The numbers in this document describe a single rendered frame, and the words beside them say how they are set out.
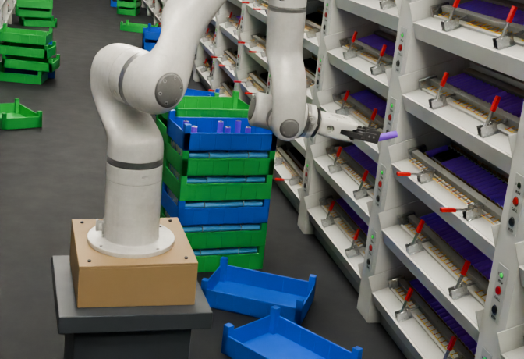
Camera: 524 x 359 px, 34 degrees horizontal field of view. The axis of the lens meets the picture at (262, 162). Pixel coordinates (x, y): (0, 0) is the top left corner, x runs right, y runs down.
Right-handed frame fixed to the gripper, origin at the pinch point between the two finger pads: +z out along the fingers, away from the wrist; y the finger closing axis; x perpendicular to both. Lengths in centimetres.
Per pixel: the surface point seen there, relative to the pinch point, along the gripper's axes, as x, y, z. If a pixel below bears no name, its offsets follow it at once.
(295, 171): 42, 118, 24
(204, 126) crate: 21, 68, -27
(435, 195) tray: 8.4, -14.6, 15.0
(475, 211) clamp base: 5.9, -32.3, 16.2
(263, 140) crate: 18, 51, -12
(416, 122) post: -3.7, 13.4, 17.8
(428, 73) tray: -17.4, 13.1, 16.5
